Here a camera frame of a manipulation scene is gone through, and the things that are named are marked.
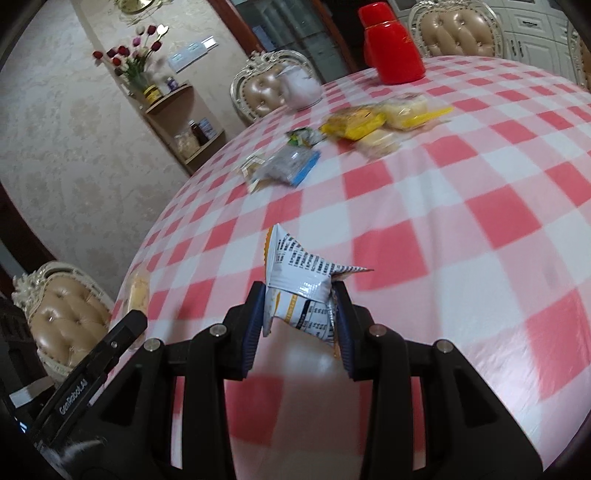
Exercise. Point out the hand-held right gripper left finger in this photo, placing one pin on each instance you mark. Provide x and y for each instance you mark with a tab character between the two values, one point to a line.
253	332

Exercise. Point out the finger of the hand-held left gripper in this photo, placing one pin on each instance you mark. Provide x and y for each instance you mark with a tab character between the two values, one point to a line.
127	332

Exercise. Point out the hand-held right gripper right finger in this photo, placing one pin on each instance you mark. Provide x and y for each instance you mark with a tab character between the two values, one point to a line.
347	337

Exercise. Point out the brown bottle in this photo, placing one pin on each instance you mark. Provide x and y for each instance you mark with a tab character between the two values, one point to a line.
196	131

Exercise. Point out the clear jar with pale contents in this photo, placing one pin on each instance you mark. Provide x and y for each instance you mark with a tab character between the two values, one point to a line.
184	144

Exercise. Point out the gold wall ornament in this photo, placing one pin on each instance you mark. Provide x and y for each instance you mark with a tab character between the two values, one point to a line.
134	5

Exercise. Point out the dark wood glass cabinet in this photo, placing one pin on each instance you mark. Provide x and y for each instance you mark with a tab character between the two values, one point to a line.
295	27

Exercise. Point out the small blue box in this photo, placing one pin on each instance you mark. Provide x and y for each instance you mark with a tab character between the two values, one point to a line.
207	128

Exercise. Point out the tufted beige white chair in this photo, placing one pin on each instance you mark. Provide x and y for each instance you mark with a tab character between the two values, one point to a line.
582	55
64	318
263	92
455	27

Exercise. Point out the white teapot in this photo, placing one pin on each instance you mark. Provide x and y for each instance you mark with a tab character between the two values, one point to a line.
302	87

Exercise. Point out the vase of tulips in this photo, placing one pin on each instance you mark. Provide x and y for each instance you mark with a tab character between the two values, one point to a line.
134	60

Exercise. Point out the long yellow bread packet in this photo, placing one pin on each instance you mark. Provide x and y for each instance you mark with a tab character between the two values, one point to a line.
413	110

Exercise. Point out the large yellow bread packet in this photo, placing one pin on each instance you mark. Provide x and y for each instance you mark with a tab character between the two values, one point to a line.
353	122

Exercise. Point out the green white snack packet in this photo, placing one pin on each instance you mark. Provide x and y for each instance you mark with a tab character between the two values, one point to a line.
304	137

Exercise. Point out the yellow label jar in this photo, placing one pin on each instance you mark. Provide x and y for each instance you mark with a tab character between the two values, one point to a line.
152	93

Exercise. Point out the red white checked tablecloth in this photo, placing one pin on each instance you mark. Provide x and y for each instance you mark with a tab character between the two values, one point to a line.
438	207

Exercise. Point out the silver orange snack packet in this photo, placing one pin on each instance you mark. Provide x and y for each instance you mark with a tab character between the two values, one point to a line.
300	277

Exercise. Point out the small blue jar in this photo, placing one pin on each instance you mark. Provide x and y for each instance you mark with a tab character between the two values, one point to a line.
171	83

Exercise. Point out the red thermos jug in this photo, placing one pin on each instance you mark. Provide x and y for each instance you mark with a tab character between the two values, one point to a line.
392	46

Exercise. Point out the small clear bread packet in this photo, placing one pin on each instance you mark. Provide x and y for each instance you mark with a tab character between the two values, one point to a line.
378	143

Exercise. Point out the pale yellow bread packet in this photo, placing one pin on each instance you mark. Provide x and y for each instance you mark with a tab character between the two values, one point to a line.
138	290

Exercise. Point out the wooden corner shelf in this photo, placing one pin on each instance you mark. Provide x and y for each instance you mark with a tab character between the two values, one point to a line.
194	152

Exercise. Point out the clear packet with blue edge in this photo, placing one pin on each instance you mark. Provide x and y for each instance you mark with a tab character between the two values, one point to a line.
291	166

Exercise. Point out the small tan snack packet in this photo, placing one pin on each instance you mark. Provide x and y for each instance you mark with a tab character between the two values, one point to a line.
253	167

